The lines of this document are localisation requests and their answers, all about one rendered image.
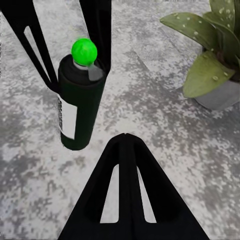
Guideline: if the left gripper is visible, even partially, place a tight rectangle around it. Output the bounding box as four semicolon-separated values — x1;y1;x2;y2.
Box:
0;0;112;95

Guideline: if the insectifuge atomizer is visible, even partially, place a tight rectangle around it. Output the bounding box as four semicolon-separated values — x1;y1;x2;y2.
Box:
57;38;107;151

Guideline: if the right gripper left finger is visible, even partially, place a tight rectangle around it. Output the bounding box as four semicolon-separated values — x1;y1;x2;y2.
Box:
57;133;133;240

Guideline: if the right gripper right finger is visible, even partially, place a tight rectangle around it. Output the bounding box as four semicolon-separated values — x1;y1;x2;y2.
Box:
125;133;210;240

